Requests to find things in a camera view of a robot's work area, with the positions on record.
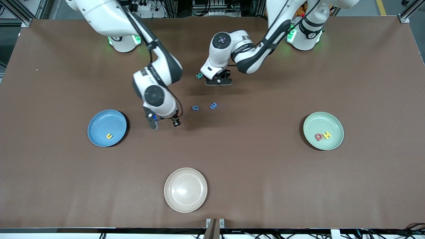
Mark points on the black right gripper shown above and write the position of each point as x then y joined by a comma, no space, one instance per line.
175,120

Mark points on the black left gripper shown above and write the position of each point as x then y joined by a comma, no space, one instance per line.
228,75

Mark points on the blue small letter g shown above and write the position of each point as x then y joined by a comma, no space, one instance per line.
195,108

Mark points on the blue small letter m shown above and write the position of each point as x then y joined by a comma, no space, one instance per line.
213,105

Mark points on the red capital letter Q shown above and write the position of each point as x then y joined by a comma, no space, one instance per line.
316,136

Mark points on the yellow capital letter H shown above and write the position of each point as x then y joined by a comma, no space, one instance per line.
327,135

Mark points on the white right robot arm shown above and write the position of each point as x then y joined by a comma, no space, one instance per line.
106,16

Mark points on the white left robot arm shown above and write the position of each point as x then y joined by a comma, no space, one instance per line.
217,56

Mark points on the blue plate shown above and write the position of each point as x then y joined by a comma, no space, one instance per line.
107,122

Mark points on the beige plate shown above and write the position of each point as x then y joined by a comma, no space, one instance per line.
185,190

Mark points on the white power strip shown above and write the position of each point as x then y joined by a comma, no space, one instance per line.
142,6

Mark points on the green plate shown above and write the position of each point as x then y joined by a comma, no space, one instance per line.
323,122

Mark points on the metal table edge bracket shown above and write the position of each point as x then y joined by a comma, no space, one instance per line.
215,225

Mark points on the aluminium frame corner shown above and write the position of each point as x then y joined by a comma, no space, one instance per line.
26,22
404,18

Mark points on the white table edge bracket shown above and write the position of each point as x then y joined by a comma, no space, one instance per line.
335,234

